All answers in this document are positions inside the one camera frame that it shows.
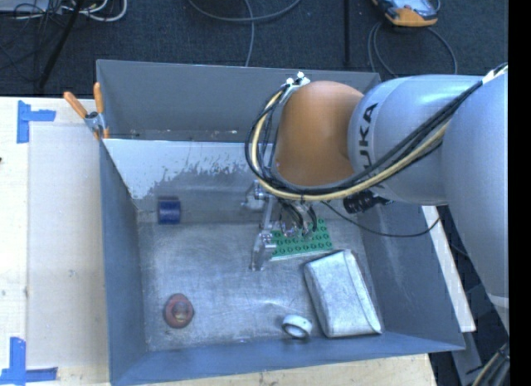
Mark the dark green flat block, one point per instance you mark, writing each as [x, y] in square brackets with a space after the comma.
[309, 243]

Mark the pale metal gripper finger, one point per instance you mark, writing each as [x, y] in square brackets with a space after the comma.
[260, 253]
[250, 201]

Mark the grey metal bin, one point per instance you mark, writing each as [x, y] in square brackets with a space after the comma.
[232, 284]

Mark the small blue box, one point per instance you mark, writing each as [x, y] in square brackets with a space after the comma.
[169, 210]

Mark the black cylinder on white bracket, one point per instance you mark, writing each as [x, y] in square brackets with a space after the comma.
[361, 202]

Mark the red-brown round disc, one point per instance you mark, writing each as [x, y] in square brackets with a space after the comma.
[178, 311]

